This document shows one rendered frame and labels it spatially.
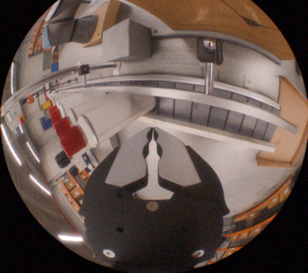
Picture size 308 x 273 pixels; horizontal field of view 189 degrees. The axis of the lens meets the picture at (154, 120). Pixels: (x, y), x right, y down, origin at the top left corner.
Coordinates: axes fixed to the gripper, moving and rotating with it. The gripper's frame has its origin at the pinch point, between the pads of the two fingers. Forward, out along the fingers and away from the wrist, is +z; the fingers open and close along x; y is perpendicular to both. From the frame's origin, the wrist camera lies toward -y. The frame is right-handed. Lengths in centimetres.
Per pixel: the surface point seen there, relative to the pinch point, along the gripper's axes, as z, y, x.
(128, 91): 5.8, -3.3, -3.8
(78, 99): 13.3, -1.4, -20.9
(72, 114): 2.2, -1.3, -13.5
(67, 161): 13, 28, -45
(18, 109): 3, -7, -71
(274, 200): -85, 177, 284
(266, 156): -2.3, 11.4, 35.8
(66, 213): -51, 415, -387
